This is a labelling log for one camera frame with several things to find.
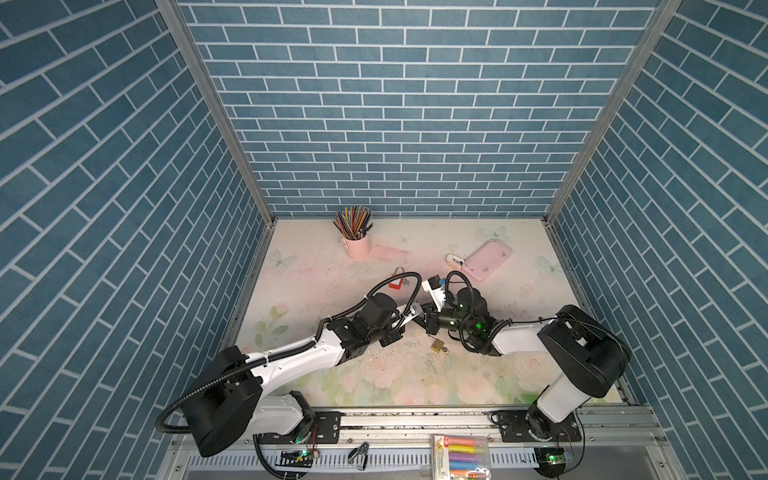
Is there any pink case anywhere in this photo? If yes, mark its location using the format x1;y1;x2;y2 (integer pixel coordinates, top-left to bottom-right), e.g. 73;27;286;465
461;239;512;282

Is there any black metal clip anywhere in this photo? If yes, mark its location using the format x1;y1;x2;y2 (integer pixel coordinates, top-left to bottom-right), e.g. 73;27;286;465
347;442;370;471

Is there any marker pack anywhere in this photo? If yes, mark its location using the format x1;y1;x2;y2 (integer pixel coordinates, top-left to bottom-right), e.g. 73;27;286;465
430;435;492;480

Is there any red padlock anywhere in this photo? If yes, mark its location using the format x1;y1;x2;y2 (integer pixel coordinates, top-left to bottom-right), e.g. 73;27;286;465
387;267;409;290

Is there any circuit board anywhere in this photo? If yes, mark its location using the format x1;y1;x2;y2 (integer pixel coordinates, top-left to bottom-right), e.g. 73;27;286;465
534;447;569;479
275;449;314;469

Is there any right circuit board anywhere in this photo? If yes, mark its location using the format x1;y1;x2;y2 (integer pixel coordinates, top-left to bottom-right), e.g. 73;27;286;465
534;447;569;479

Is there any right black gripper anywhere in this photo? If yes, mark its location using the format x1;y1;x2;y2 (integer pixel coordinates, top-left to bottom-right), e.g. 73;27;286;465
412;303;475;339

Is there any pink pencil cup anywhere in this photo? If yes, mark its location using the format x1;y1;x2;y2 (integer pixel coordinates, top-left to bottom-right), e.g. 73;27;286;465
341;234;371;261

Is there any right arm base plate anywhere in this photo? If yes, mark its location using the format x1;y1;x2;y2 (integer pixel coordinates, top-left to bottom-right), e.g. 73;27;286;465
489;405;583;443

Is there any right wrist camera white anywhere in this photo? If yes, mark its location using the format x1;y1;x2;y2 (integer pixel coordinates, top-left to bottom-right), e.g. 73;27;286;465
421;275;446;312

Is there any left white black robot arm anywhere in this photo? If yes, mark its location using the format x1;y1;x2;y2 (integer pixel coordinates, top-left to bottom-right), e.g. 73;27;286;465
154;281;423;457

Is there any large brass padlock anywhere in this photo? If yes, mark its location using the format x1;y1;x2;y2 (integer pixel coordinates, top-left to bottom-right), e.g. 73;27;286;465
430;338;449;355

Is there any blue padlock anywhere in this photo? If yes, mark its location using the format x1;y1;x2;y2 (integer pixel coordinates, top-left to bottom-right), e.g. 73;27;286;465
400;305;424;329

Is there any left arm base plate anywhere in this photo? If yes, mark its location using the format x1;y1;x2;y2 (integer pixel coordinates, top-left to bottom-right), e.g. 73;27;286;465
256;411;342;446

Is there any left circuit board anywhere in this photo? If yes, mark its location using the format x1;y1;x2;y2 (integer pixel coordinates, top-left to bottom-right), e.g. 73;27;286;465
275;449;314;469

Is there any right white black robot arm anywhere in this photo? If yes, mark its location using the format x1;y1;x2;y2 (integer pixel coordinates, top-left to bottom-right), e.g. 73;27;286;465
418;271;631;441

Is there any white small device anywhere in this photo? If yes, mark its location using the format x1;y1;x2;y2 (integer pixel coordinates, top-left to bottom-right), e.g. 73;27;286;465
445;254;465;268

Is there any coloured pencils bundle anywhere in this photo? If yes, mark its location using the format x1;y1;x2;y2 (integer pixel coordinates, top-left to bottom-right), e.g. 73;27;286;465
333;206;372;240

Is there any aluminium front rail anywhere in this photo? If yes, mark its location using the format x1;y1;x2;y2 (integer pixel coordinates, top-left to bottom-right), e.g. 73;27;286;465
161;405;679;469

